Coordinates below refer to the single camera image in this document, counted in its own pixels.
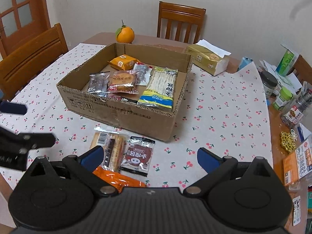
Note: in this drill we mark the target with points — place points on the orange snack bag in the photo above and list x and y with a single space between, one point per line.
117 180

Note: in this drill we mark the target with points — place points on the green lid bottle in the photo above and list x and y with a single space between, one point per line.
282 98

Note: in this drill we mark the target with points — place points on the brown cardboard box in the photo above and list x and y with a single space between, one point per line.
121 110

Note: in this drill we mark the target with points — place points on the green white carton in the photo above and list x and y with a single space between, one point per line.
287 61

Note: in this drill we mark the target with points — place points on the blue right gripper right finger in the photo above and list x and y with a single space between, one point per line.
208 160

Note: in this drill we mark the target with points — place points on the orange fruit with leaf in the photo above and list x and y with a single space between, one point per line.
124 34

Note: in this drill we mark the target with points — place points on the pile of white papers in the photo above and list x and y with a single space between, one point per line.
290 81

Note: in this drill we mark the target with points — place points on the round biscuit clear packet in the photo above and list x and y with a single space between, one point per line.
124 81

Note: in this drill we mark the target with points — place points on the barcode brown cake packet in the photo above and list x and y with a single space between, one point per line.
113 144

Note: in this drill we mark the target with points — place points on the silver red snack packet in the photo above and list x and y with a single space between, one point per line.
143 73

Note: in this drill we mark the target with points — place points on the orange white medicine box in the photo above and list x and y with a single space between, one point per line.
297 164

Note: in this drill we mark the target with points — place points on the light blue small box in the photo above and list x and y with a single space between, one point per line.
244 62

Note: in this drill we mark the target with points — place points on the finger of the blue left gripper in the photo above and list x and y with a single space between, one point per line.
13 108

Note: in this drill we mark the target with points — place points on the left wooden chair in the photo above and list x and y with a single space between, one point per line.
26 62

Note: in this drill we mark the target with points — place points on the far wooden chair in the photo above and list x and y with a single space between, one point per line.
182 14

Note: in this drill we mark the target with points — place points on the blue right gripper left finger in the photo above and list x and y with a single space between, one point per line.
91 159

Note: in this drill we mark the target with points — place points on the right wooden chair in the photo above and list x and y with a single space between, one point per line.
303 70

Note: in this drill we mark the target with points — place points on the dark clear snack packet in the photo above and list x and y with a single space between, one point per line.
98 83

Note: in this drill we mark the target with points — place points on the wooden glass door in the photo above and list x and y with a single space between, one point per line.
21 21

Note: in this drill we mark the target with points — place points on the cherry print tablecloth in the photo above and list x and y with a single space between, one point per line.
226 114

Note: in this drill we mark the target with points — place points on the red pig snack packet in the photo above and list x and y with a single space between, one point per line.
137 155

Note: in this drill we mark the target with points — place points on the black lid jar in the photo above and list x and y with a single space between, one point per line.
269 83

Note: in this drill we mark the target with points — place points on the gold snowflake ornament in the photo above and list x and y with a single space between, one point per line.
288 141

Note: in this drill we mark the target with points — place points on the gold tissue pack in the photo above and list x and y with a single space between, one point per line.
208 57

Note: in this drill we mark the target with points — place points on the yellow orange snack packet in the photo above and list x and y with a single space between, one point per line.
123 62

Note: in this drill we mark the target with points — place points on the wooden chair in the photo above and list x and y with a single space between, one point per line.
303 70
26 62
182 14

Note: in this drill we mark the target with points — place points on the long beige strip snack bag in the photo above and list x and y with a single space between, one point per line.
159 92

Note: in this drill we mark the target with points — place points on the clear pen holder jar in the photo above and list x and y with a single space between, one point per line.
297 107

